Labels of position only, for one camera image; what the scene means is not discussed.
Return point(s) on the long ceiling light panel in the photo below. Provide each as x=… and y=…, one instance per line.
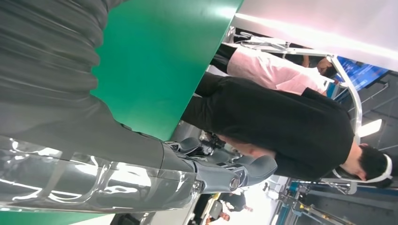
x=370, y=128

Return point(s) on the standing person in black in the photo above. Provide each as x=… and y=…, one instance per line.
x=273, y=127

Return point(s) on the blue wall screen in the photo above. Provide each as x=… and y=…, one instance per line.
x=360, y=73

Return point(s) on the white headset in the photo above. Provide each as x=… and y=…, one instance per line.
x=387, y=169

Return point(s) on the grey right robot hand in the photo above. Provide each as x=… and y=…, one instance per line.
x=93, y=161

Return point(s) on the standing person in pink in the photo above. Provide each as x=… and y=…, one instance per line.
x=270, y=73

